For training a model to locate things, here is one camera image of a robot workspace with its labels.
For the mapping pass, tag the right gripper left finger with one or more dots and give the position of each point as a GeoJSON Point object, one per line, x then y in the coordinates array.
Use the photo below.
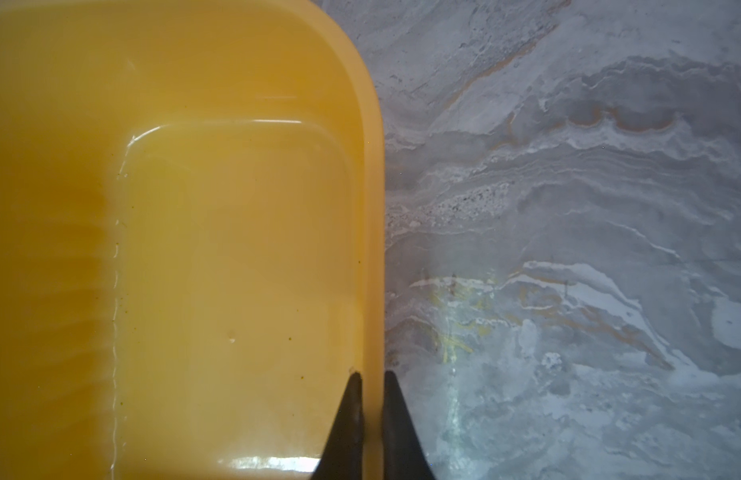
{"type": "Point", "coordinates": [344, 450]}

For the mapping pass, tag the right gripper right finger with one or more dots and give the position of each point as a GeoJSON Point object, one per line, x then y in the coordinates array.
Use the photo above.
{"type": "Point", "coordinates": [403, 458]}

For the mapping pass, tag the yellow container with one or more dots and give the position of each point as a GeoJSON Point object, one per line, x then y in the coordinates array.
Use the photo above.
{"type": "Point", "coordinates": [191, 212]}

